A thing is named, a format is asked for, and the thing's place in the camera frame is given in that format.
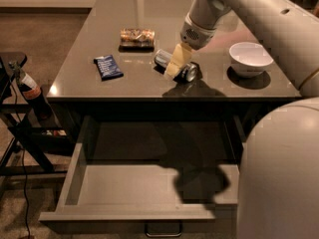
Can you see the open grey top drawer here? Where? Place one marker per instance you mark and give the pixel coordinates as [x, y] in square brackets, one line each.
[124, 174]

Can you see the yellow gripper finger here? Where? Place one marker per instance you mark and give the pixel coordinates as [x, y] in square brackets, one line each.
[180, 56]

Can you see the white bowl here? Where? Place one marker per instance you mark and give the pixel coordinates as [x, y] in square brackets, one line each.
[248, 59]

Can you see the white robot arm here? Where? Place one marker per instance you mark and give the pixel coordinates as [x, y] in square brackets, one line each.
[279, 171]

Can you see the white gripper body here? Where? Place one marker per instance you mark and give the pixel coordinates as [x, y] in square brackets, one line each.
[196, 36]

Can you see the cola bottle with red label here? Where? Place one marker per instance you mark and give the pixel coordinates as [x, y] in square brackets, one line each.
[31, 92]

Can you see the silver blue redbull can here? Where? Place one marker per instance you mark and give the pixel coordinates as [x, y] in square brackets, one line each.
[183, 74]

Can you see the blue snack packet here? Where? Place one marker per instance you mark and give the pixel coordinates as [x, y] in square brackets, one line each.
[108, 68]

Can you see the brown crinkled snack bag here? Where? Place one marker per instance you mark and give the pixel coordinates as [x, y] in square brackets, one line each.
[137, 38]

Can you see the metal drawer handle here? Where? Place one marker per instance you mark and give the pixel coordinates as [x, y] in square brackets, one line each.
[163, 229]

